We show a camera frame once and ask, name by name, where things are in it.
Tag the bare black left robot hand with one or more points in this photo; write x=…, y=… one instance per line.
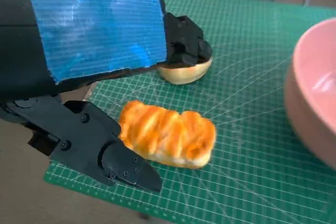
x=97, y=30

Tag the round pale toy bread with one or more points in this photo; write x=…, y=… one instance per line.
x=183, y=74

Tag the rectangular orange toy bread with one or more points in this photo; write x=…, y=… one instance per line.
x=170, y=134

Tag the pink bowl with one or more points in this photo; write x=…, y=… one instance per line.
x=312, y=82

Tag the green cutting mat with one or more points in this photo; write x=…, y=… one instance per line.
x=249, y=103

